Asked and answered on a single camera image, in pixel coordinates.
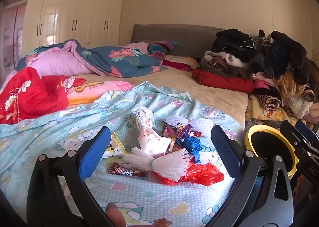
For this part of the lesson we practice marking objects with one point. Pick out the pink cartoon door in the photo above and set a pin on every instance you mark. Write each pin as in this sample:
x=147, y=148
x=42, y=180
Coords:
x=12, y=37

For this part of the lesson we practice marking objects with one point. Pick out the blue floral quilt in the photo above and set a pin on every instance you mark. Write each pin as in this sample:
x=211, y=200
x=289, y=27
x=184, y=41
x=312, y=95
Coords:
x=112, y=60

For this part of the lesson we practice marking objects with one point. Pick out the red patterned pillow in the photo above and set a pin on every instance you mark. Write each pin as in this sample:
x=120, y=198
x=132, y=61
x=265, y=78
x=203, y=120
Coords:
x=179, y=64

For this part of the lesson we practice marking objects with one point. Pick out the dark brown folded clothes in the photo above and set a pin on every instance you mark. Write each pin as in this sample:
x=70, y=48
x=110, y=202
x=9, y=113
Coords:
x=214, y=66

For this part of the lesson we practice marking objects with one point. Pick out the cream wardrobe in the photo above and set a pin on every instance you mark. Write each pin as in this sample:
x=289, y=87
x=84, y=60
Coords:
x=74, y=5

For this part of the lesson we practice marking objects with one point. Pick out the yellow round trash bin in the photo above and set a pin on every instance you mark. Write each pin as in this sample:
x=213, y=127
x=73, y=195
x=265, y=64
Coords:
x=293, y=159

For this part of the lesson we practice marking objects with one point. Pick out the white foam fruit net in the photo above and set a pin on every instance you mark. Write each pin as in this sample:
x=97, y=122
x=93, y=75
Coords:
x=169, y=164
x=201, y=125
x=139, y=159

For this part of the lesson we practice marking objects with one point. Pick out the crumpled purple candy wrapper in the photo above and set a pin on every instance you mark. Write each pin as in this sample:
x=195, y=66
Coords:
x=183, y=127

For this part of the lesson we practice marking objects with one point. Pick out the black jacket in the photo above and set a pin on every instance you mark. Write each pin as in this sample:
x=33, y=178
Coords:
x=231, y=37

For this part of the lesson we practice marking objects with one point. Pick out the pink garment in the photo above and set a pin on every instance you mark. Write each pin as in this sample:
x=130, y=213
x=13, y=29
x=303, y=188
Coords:
x=261, y=84

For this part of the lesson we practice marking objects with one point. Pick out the black fuzzy garment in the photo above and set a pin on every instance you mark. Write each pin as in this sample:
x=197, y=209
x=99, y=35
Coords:
x=296, y=50

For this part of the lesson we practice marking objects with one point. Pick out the tiger striped cloth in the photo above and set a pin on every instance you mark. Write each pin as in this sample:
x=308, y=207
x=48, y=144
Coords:
x=269, y=102

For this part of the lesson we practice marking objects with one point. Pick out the grey padded headboard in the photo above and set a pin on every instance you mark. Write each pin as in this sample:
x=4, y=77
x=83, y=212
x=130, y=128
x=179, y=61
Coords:
x=174, y=37

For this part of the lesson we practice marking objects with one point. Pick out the light blue cartoon bedsheet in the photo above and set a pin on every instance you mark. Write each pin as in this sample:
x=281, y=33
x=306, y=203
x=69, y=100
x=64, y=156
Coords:
x=74, y=122

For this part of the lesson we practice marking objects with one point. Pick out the person's left hand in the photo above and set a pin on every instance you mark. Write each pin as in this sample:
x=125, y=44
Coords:
x=116, y=218

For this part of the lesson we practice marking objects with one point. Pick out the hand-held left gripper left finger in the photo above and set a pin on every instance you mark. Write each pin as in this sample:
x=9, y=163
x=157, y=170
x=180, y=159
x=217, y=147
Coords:
x=94, y=152

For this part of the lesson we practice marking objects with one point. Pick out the blue shiny wrapper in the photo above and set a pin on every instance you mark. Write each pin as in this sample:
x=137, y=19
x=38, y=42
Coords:
x=192, y=143

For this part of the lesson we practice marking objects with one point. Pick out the pink cartoon blanket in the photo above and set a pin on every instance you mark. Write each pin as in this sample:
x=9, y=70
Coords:
x=99, y=88

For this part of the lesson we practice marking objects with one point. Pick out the white printed plastic bag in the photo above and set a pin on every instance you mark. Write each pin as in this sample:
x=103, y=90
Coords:
x=149, y=140

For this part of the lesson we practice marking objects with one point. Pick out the brown chocolate bar wrapper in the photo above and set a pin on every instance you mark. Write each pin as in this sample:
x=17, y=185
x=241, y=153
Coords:
x=124, y=171

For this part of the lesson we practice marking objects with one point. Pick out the striped colourful pillow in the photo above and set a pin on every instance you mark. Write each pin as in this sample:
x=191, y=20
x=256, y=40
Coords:
x=162, y=46

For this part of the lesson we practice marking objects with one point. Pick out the red floral blanket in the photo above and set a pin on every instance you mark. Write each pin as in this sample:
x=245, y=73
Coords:
x=32, y=92

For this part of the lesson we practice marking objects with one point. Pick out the yellow white snack wrapper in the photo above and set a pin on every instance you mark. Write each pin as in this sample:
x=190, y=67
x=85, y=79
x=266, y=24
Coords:
x=116, y=146

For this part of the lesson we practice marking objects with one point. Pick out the red folded cloth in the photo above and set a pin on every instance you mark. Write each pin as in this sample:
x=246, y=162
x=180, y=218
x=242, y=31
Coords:
x=224, y=81

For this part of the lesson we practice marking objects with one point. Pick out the tan fuzzy garment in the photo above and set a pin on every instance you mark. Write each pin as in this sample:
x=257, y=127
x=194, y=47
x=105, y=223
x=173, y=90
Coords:
x=291, y=90

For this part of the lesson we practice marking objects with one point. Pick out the dark grey furry garment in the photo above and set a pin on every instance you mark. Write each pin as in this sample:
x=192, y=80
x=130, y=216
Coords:
x=264, y=60

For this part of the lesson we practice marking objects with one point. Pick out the red plastic bag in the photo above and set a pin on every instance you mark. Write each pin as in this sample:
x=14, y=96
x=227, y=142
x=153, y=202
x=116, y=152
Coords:
x=201, y=174

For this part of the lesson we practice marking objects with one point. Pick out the yellow cartoon blanket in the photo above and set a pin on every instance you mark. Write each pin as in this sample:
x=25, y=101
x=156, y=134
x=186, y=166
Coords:
x=259, y=116

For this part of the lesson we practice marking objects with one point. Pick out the white garment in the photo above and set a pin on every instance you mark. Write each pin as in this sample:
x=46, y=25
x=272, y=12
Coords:
x=236, y=60

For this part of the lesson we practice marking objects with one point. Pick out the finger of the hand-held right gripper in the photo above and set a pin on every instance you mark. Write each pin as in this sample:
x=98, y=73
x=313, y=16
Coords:
x=307, y=130
x=292, y=133

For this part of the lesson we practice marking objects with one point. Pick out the beige bed cover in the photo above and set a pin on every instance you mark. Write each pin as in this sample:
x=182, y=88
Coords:
x=199, y=92

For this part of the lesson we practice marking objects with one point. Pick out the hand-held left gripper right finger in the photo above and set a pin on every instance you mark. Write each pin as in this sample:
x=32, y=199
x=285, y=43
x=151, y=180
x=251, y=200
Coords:
x=225, y=152

